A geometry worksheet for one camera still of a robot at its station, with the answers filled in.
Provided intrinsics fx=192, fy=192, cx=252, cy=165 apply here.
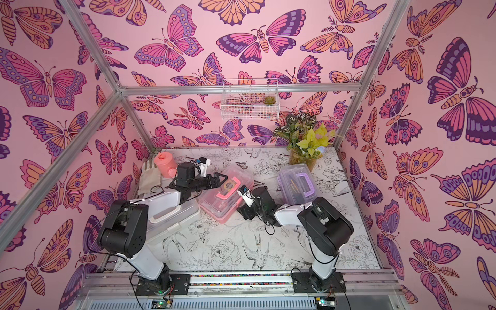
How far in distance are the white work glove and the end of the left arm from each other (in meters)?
0.33

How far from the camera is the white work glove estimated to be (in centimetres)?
105

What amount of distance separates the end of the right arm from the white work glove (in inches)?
19.8

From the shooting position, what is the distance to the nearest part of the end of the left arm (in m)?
0.74

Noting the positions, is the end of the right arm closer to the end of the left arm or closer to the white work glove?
the end of the left arm

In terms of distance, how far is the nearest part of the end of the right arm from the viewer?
2.37 ft
